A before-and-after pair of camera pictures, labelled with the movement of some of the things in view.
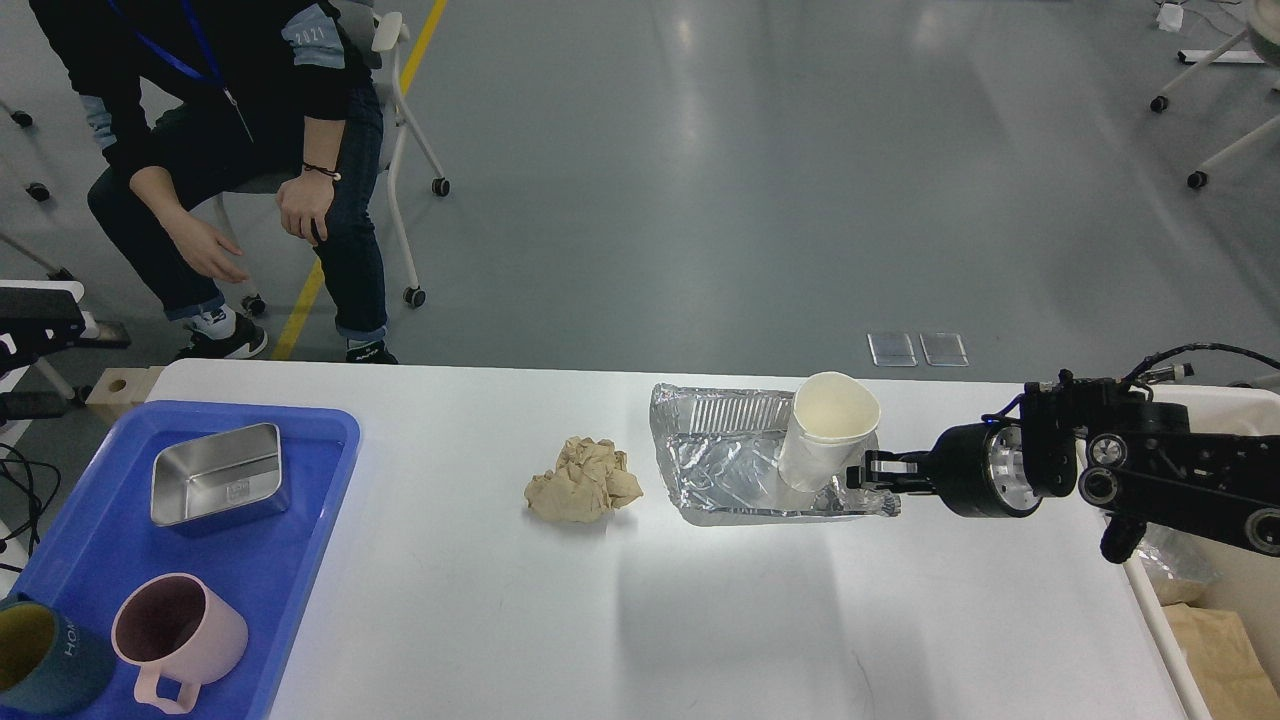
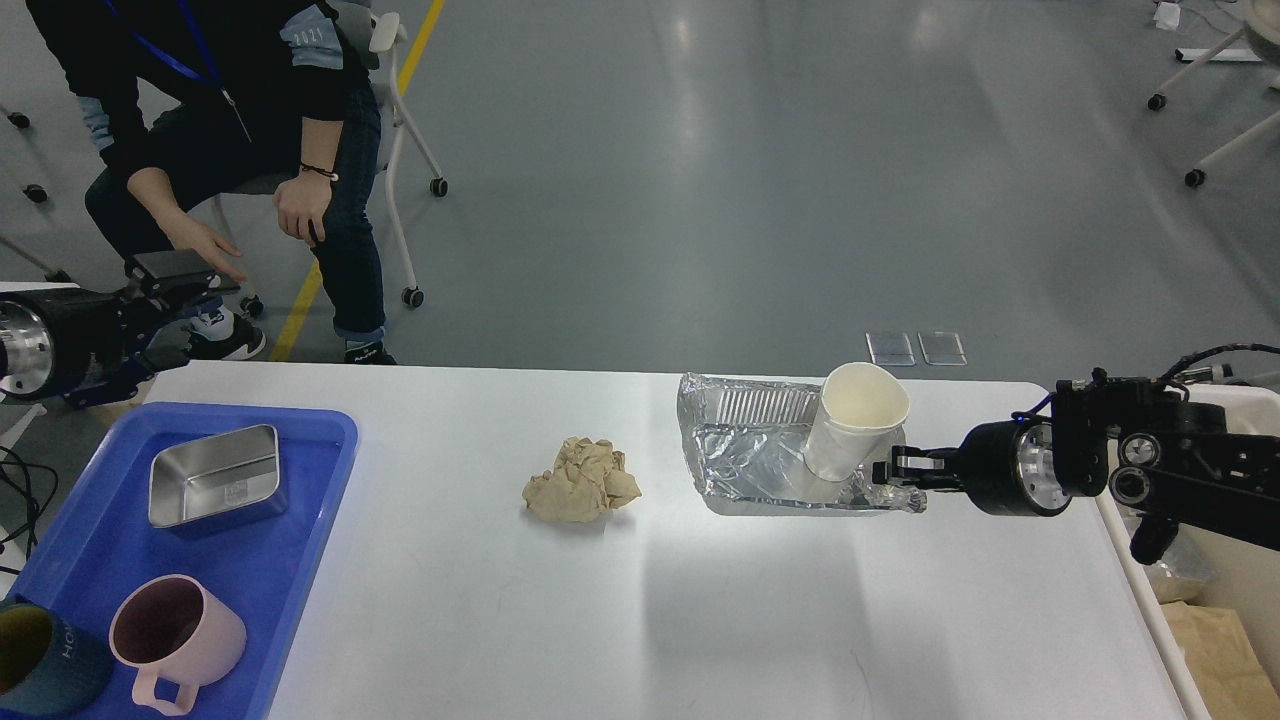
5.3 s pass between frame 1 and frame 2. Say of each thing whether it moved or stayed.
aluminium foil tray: moved
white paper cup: moved
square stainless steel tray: stayed
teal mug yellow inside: stayed
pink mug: stayed
